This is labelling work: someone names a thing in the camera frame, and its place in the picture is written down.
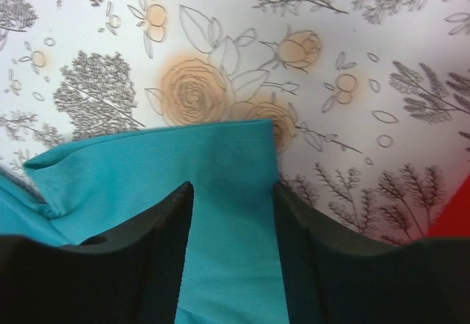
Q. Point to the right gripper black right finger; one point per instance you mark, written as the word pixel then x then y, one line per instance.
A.
pixel 332 274

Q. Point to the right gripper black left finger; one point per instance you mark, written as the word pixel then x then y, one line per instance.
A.
pixel 129 274

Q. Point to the teal t-shirt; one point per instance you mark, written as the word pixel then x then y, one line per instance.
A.
pixel 232 272

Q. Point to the red plastic tray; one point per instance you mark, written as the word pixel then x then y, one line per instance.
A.
pixel 455 218

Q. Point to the floral patterned table mat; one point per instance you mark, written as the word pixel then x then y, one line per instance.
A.
pixel 369 99

